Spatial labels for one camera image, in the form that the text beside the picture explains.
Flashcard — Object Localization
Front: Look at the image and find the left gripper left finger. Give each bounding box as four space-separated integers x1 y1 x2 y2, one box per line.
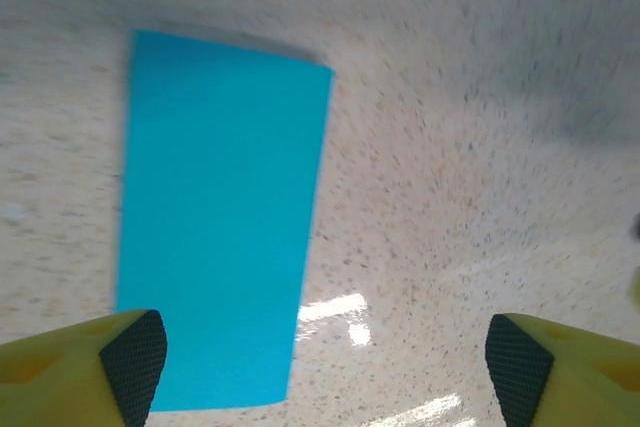
0 309 168 427

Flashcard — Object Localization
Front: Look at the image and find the blue paper sheet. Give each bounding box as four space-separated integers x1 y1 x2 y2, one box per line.
114 29 335 414

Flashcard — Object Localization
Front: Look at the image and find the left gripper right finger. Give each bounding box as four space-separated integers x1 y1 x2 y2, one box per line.
484 312 640 427

